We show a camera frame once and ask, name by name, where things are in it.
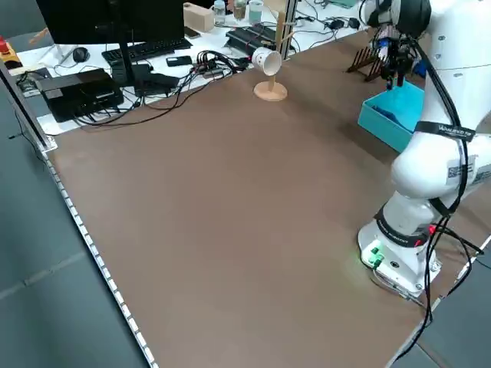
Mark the black flat device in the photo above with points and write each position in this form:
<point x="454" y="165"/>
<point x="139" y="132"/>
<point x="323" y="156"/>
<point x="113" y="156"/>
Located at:
<point x="245" y="36"/>

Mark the cyan plastic box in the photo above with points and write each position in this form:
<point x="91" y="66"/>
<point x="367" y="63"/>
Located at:
<point x="383" y="132"/>

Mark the dark wooden dish rack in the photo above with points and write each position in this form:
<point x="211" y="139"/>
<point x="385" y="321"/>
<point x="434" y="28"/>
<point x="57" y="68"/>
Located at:
<point x="356" y="61"/>

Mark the glass jar brown contents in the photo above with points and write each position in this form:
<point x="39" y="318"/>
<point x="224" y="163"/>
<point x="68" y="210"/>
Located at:
<point x="240" y="9"/>

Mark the red emergency stop button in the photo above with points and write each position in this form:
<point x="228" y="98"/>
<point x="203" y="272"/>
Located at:
<point x="5" y="48"/>

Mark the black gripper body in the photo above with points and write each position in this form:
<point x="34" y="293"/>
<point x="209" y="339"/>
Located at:
<point x="396" y="51"/>

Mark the teal cloth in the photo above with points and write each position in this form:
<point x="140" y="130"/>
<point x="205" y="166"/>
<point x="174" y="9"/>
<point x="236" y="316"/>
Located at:
<point x="347" y="3"/>

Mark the black smartphone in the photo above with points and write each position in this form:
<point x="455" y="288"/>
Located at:
<point x="178" y="60"/>

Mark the black computer mouse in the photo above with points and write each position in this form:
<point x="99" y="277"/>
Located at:
<point x="80" y="54"/>

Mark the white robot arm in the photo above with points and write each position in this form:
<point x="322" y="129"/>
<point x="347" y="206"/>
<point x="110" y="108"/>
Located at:
<point x="422" y="168"/>

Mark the black keyboard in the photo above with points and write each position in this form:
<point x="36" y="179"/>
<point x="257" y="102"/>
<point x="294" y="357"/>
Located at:
<point x="161" y="46"/>

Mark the dark smartphone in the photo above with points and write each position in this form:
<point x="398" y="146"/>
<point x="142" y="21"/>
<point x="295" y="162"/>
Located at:
<point x="192" y="32"/>

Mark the aluminium upright post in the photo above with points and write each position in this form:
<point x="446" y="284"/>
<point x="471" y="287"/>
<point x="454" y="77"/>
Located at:
<point x="290" y="48"/>

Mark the wooden mug stand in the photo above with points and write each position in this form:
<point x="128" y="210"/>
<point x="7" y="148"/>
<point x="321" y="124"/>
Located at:
<point x="270" y="92"/>

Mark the teal cup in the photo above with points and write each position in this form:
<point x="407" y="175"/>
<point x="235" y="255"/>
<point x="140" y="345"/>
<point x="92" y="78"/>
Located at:
<point x="256" y="13"/>

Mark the small black adapter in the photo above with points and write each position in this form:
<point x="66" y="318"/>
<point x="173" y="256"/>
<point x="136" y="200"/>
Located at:
<point x="353" y="23"/>

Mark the white table edge strip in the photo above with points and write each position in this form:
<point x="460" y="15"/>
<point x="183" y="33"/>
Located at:
<point x="96" y="253"/>

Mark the black computer monitor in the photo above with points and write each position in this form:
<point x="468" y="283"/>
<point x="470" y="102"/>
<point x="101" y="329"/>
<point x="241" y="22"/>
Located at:
<point x="115" y="19"/>

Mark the black power adapter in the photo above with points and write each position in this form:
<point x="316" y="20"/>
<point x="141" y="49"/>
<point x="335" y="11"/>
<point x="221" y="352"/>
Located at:
<point x="337" y="24"/>

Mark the black box device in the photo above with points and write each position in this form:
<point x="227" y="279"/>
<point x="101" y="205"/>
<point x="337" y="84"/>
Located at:
<point x="76" y="96"/>

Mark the aluminium frame corner post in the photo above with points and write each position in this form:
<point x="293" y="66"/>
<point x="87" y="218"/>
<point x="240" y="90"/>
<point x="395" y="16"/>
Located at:
<point x="34" y="126"/>

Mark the clear plastic bottle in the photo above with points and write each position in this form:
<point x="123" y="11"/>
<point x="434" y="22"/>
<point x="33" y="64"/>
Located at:
<point x="219" y="13"/>

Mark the blue square rag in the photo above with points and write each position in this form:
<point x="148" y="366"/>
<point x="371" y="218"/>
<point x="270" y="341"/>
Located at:
<point x="387" y="115"/>

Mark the white mug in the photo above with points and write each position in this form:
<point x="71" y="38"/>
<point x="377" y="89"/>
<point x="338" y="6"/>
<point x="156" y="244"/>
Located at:
<point x="268" y="61"/>

